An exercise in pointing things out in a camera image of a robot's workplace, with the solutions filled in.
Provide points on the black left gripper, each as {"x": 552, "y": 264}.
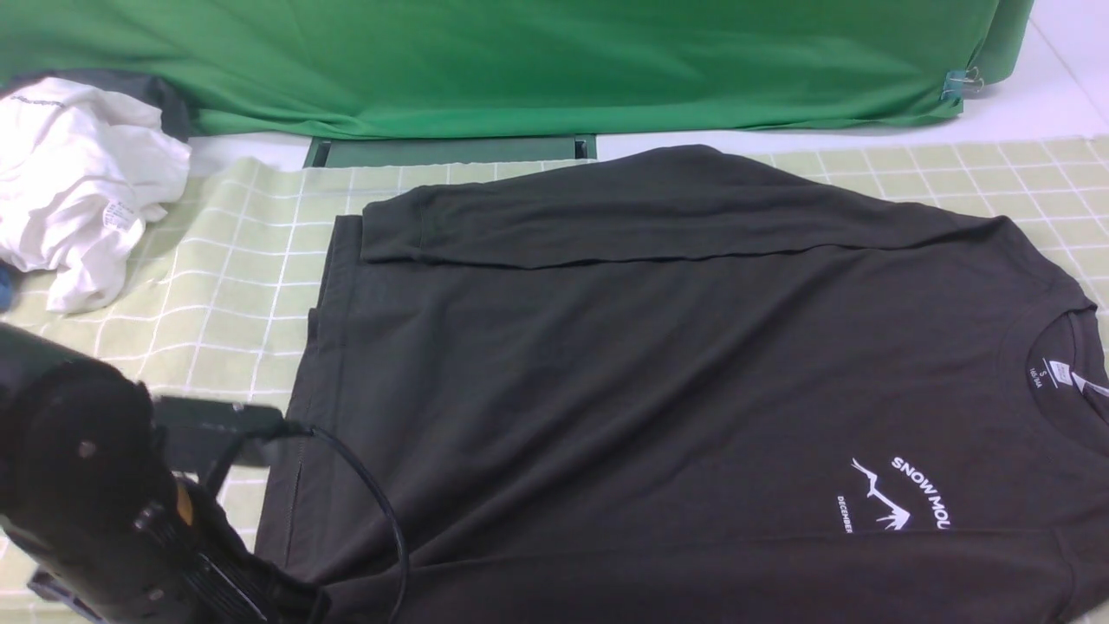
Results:
{"x": 170, "y": 560}

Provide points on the dark gray long-sleeved shirt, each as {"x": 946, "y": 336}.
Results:
{"x": 686, "y": 387}

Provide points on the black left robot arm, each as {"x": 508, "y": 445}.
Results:
{"x": 112, "y": 491}

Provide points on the crumpled white shirt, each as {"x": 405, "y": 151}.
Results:
{"x": 83, "y": 172}

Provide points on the light green checkered tablecloth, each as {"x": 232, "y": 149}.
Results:
{"x": 217, "y": 293}

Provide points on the small blue object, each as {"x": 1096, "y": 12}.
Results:
{"x": 7, "y": 288}

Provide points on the dark gray garment behind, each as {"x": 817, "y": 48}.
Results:
{"x": 149, "y": 89}

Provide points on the green backdrop cloth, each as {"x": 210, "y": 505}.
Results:
{"x": 469, "y": 69}

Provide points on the blue binder clip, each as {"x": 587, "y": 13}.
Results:
{"x": 961, "y": 83}

